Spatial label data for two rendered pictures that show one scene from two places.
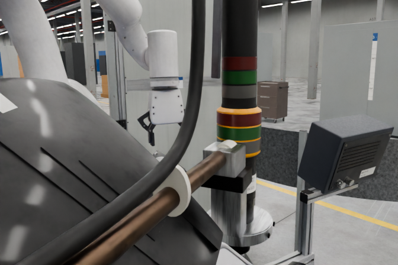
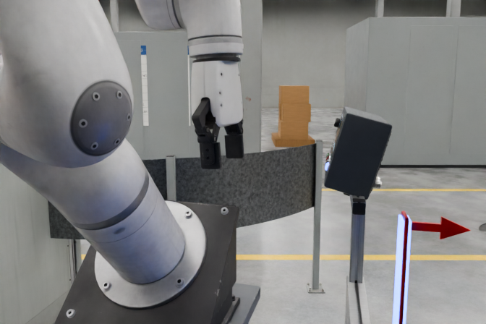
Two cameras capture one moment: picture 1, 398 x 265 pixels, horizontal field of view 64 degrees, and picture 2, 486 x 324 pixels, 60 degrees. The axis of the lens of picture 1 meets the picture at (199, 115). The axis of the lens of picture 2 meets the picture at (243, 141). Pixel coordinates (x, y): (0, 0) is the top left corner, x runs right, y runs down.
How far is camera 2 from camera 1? 0.73 m
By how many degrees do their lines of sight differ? 47
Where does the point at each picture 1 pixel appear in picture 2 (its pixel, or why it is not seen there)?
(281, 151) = not seen: hidden behind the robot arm
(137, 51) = not seen: outside the picture
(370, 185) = (247, 209)
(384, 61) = (156, 79)
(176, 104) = (238, 88)
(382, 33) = (151, 46)
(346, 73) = not seen: hidden behind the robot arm
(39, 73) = not seen: outside the picture
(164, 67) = (236, 17)
